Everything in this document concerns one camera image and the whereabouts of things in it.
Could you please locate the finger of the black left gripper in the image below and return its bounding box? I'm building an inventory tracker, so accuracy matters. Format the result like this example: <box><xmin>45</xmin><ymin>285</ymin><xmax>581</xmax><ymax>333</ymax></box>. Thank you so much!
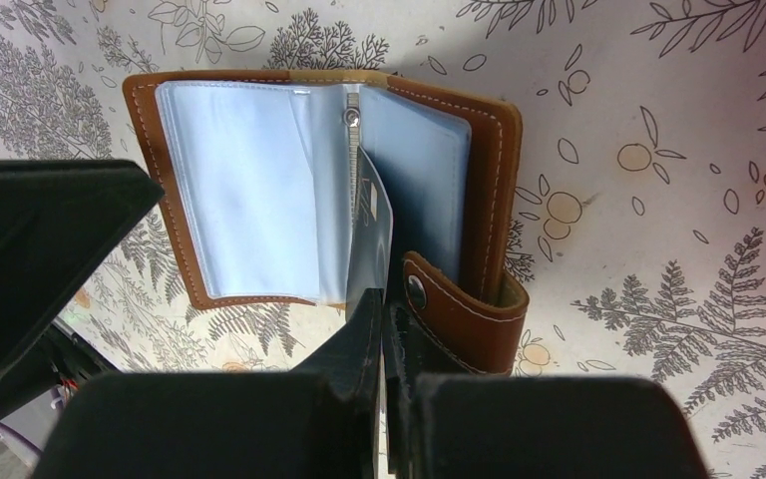
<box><xmin>0</xmin><ymin>160</ymin><xmax>164</xmax><ymax>379</ymax></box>

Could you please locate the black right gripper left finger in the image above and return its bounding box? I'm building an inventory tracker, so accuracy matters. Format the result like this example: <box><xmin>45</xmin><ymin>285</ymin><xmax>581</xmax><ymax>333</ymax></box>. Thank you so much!
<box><xmin>290</xmin><ymin>288</ymin><xmax>383</xmax><ymax>478</ymax></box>

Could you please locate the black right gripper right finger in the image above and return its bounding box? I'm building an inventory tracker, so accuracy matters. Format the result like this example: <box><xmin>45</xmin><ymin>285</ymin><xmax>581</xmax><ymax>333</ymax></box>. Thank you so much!
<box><xmin>382</xmin><ymin>296</ymin><xmax>483</xmax><ymax>478</ymax></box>

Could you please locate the brown leather card holder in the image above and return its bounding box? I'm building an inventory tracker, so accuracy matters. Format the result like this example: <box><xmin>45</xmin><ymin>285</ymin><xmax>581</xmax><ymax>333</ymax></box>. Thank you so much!
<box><xmin>122</xmin><ymin>70</ymin><xmax>529</xmax><ymax>374</ymax></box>

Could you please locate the black VIP credit card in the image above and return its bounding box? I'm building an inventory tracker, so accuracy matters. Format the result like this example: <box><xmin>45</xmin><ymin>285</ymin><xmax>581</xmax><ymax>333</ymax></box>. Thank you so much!
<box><xmin>346</xmin><ymin>148</ymin><xmax>393</xmax><ymax>317</ymax></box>

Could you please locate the floral table mat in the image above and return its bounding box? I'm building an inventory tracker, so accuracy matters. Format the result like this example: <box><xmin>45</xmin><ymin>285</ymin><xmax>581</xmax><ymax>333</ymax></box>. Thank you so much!
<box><xmin>0</xmin><ymin>1</ymin><xmax>766</xmax><ymax>478</ymax></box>

